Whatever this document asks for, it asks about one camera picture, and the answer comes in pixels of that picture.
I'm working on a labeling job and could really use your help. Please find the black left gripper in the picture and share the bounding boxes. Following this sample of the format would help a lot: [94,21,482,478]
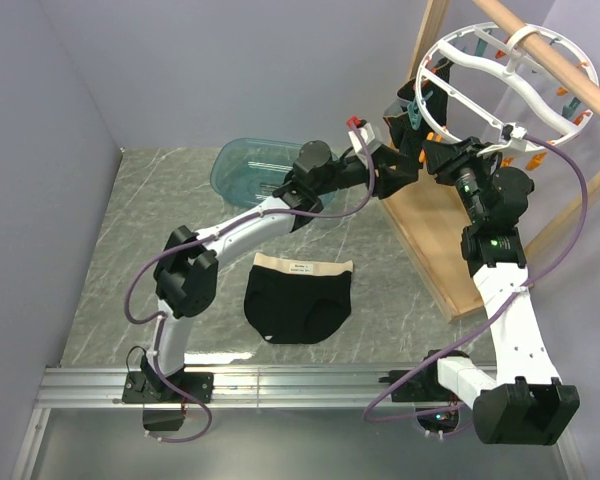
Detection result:
[316,146,419,200]

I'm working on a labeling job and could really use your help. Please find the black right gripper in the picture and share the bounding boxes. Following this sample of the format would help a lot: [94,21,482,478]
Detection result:
[422,137,497,226]

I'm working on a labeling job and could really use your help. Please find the white round clip hanger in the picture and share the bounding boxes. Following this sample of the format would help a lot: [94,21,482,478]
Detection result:
[413,22,599,146]

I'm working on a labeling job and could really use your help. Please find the black underwear beige waistband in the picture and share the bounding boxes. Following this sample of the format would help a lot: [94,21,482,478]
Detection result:
[243,253,354,345]

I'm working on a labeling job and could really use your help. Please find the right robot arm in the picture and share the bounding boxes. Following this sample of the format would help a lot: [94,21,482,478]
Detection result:
[420,137,580,446]

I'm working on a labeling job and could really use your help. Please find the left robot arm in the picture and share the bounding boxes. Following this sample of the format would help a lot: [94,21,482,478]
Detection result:
[140,141,422,403]

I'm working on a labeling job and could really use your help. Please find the black hanging underwear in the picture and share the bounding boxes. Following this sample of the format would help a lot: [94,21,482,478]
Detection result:
[383,77,448,162]

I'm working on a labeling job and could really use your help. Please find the teal hanger clip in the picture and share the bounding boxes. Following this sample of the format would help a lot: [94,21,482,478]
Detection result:
[407,91,433,130]

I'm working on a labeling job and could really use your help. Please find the teal transparent plastic bin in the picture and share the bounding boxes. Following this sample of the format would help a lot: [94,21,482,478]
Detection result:
[210,138,302,209]

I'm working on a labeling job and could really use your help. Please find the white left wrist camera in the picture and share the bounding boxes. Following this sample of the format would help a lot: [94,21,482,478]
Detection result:
[346,116,384,167]

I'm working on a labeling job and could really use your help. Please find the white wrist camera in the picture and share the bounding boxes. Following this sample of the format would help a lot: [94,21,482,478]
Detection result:
[477,123,528,157]
[346,116,384,167]

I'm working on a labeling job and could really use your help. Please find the wooden drying rack frame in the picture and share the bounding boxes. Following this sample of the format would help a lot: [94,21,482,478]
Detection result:
[383,1,600,322]

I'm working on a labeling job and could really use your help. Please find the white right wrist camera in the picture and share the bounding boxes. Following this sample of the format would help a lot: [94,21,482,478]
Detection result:
[477,123,528,157]

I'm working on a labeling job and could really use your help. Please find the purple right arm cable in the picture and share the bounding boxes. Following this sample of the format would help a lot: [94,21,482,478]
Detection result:
[362,132,590,437]

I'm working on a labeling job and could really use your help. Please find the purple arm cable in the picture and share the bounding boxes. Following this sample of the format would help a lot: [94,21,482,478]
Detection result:
[362,132,590,437]
[123,130,381,444]

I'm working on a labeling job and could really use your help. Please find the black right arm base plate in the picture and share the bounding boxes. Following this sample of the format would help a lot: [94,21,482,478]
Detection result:
[378,370,433,403]

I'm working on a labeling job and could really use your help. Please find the aluminium mounting rail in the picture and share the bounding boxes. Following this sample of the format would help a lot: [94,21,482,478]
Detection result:
[13,364,568,479]

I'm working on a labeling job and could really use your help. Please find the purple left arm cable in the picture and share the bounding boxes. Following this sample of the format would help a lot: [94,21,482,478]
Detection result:
[123,130,381,444]

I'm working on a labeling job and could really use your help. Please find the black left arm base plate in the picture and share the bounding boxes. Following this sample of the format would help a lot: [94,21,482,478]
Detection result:
[121,370,214,404]

